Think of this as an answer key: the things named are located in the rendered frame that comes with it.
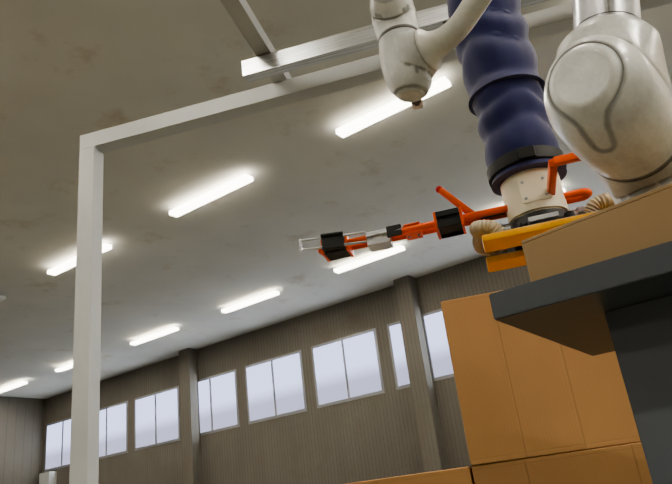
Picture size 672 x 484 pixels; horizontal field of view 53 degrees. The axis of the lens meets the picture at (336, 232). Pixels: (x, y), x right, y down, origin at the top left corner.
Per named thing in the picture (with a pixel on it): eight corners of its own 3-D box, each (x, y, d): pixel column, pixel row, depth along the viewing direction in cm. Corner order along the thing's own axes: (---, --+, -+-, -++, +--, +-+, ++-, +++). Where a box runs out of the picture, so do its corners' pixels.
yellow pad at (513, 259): (603, 250, 199) (598, 234, 201) (607, 239, 190) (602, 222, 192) (488, 273, 206) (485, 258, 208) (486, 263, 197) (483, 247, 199)
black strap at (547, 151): (565, 182, 206) (561, 171, 207) (569, 148, 185) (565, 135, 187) (491, 199, 210) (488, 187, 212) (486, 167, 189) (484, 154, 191)
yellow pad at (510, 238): (610, 227, 182) (605, 211, 184) (614, 214, 173) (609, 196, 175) (484, 253, 189) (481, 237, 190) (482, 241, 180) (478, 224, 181)
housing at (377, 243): (394, 248, 205) (391, 234, 206) (390, 241, 199) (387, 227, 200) (372, 253, 206) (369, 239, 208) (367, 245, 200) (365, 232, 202)
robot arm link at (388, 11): (374, 19, 172) (382, 61, 167) (360, -23, 158) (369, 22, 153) (415, 7, 170) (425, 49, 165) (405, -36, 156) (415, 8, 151)
